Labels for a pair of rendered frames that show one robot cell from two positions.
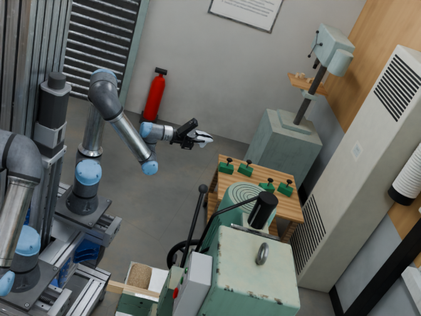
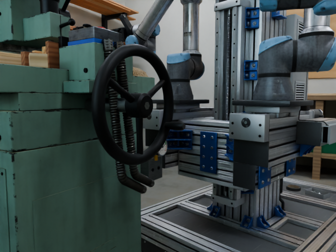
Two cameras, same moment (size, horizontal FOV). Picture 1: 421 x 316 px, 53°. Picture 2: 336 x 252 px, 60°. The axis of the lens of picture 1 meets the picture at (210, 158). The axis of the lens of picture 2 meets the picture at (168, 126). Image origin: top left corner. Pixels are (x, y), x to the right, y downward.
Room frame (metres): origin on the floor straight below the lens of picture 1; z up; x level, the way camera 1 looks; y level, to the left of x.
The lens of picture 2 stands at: (1.99, -0.60, 0.83)
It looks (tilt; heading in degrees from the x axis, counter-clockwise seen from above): 6 degrees down; 132
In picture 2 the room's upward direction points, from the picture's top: straight up
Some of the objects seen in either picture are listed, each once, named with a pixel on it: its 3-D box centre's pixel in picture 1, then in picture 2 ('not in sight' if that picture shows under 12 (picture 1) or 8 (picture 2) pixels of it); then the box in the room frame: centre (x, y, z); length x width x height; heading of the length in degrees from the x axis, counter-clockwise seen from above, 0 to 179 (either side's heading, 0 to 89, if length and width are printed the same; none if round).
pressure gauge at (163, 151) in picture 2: not in sight; (158, 149); (1.29, 0.12, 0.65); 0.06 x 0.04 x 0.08; 99
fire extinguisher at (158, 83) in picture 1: (155, 96); not in sight; (3.92, 0.76, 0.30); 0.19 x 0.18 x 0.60; 12
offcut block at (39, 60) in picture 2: not in sight; (38, 61); (1.28, -0.28, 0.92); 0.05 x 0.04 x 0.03; 160
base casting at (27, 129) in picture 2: not in sight; (31, 119); (1.00, -0.19, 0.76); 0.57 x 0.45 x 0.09; 9
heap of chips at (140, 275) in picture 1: (140, 275); (128, 72); (1.17, 0.09, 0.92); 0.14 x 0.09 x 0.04; 9
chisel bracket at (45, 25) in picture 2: not in sight; (47, 32); (1.11, -0.17, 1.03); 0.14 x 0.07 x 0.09; 9
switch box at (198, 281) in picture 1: (192, 287); not in sight; (0.79, -0.08, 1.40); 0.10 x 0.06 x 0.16; 9
